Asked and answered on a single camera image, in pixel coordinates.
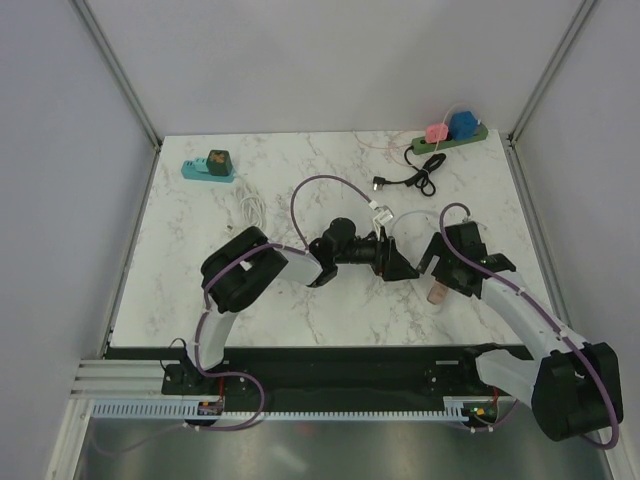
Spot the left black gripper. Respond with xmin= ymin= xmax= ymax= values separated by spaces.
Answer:
xmin=335 ymin=226 xmax=419 ymax=283

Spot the light blue charging cable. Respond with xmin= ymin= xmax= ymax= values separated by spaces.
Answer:
xmin=390 ymin=209 xmax=451 ymax=316

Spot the salmon pink charger plug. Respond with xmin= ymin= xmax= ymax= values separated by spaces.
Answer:
xmin=427 ymin=281 xmax=449 ymax=306

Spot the white power cord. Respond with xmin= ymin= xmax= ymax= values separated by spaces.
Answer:
xmin=224 ymin=174 xmax=267 ymax=234

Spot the teal power strip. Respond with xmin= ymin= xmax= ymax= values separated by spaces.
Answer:
xmin=181 ymin=157 xmax=235 ymax=183

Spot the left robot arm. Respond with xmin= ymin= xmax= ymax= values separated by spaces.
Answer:
xmin=180 ymin=217 xmax=420 ymax=393

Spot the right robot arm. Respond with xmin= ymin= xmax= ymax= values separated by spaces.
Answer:
xmin=418 ymin=221 xmax=624 ymax=449

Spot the pink plug adapter on strip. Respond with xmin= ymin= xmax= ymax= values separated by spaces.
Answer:
xmin=425 ymin=122 xmax=449 ymax=144

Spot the green power strip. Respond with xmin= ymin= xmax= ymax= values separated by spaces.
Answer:
xmin=410 ymin=123 xmax=489 ymax=155

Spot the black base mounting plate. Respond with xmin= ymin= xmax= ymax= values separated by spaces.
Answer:
xmin=107 ymin=343 xmax=539 ymax=414

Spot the blue cube adapter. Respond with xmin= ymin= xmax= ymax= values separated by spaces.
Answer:
xmin=448 ymin=110 xmax=478 ymax=141

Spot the dark green cube adapter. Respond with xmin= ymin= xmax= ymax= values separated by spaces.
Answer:
xmin=206 ymin=150 xmax=233 ymax=177

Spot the black coiled power cord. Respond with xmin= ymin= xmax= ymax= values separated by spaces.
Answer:
xmin=372 ymin=148 xmax=448 ymax=197

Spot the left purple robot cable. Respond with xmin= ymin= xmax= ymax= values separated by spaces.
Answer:
xmin=192 ymin=174 xmax=381 ymax=374

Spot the thin pink cable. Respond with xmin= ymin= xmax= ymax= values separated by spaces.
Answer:
xmin=353 ymin=103 xmax=474 ymax=169

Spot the slotted cable duct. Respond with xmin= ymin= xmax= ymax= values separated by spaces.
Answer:
xmin=91 ymin=399 xmax=470 ymax=422

